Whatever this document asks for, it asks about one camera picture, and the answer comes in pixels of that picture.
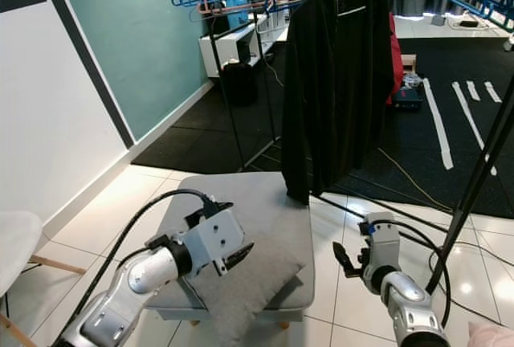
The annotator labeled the grey textured pillow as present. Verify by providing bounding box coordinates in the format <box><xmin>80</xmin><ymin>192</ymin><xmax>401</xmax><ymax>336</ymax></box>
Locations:
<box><xmin>193</xmin><ymin>252</ymin><xmax>311</xmax><ymax>345</ymax></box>

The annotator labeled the white chair with wooden legs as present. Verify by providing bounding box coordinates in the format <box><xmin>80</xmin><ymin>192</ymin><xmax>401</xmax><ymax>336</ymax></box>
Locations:
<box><xmin>0</xmin><ymin>210</ymin><xmax>86</xmax><ymax>347</ymax></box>

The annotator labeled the grey padded stool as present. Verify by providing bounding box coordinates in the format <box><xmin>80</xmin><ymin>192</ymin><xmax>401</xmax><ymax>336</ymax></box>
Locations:
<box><xmin>141</xmin><ymin>172</ymin><xmax>316</xmax><ymax>330</ymax></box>

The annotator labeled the black stand pole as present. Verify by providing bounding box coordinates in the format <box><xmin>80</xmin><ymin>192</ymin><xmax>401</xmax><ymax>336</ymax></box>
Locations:
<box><xmin>425</xmin><ymin>88</ymin><xmax>514</xmax><ymax>296</ymax></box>

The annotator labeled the black floor mat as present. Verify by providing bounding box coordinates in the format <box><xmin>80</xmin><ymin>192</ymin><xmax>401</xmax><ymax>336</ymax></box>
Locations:
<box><xmin>131</xmin><ymin>36</ymin><xmax>514</xmax><ymax>221</ymax></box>

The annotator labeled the pink cloth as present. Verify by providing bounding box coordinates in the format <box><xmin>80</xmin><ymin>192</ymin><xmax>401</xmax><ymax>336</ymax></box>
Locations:
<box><xmin>469</xmin><ymin>320</ymin><xmax>514</xmax><ymax>347</ymax></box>

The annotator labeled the long white tape strip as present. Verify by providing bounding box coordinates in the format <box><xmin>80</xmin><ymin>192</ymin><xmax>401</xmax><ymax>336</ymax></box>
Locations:
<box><xmin>451</xmin><ymin>82</ymin><xmax>500</xmax><ymax>178</ymax></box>
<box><xmin>422</xmin><ymin>78</ymin><xmax>455</xmax><ymax>172</ymax></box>

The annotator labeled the black long jacket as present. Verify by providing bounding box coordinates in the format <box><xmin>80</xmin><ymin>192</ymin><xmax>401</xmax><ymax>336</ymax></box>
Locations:
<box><xmin>281</xmin><ymin>0</ymin><xmax>343</xmax><ymax>206</ymax></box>

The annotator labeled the black case with red trim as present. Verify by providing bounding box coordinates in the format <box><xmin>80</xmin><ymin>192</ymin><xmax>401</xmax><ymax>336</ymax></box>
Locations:
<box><xmin>393</xmin><ymin>84</ymin><xmax>424</xmax><ymax>112</ymax></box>

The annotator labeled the black bin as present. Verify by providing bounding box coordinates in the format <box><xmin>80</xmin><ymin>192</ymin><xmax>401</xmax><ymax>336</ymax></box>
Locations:
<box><xmin>220</xmin><ymin>61</ymin><xmax>260</xmax><ymax>108</ymax></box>

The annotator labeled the black hanging garment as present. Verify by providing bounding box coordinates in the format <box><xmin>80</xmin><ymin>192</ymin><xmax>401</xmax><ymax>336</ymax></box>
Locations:
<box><xmin>337</xmin><ymin>0</ymin><xmax>397</xmax><ymax>176</ymax></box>

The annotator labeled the black clothes rack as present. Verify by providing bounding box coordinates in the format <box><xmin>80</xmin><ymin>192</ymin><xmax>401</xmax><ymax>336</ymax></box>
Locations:
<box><xmin>197</xmin><ymin>0</ymin><xmax>398</xmax><ymax>173</ymax></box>

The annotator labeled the red garment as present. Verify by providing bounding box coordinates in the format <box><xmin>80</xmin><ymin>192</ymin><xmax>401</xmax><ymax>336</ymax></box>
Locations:
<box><xmin>389</xmin><ymin>11</ymin><xmax>404</xmax><ymax>106</ymax></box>

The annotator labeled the short white tape strip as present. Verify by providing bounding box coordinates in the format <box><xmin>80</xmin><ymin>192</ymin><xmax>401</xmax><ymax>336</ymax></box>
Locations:
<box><xmin>483</xmin><ymin>81</ymin><xmax>504</xmax><ymax>104</ymax></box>
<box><xmin>463</xmin><ymin>80</ymin><xmax>482</xmax><ymax>102</ymax></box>

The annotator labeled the white low cabinet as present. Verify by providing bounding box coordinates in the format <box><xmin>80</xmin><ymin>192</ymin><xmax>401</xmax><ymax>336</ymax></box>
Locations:
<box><xmin>199</xmin><ymin>16</ymin><xmax>291</xmax><ymax>80</ymax></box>

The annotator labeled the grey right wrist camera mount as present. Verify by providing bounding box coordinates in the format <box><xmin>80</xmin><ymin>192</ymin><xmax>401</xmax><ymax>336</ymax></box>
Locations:
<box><xmin>361</xmin><ymin>212</ymin><xmax>402</xmax><ymax>274</ymax></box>

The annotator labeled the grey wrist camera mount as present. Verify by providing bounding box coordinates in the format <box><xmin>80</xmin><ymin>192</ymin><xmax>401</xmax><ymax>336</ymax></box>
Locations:
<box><xmin>178</xmin><ymin>207</ymin><xmax>247</xmax><ymax>278</ymax></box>
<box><xmin>361</xmin><ymin>212</ymin><xmax>402</xmax><ymax>274</ymax></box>

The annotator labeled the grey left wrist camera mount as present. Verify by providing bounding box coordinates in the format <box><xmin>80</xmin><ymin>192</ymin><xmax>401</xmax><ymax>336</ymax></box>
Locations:
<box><xmin>178</xmin><ymin>207</ymin><xmax>247</xmax><ymax>278</ymax></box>

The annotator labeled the black floor cable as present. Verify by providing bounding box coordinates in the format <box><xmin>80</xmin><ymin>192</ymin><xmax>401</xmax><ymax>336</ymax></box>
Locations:
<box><xmin>312</xmin><ymin>192</ymin><xmax>452</xmax><ymax>233</ymax></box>

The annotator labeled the yellow floor cable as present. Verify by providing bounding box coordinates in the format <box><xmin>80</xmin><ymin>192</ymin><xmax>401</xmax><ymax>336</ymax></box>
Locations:
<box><xmin>377</xmin><ymin>147</ymin><xmax>456</xmax><ymax>212</ymax></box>

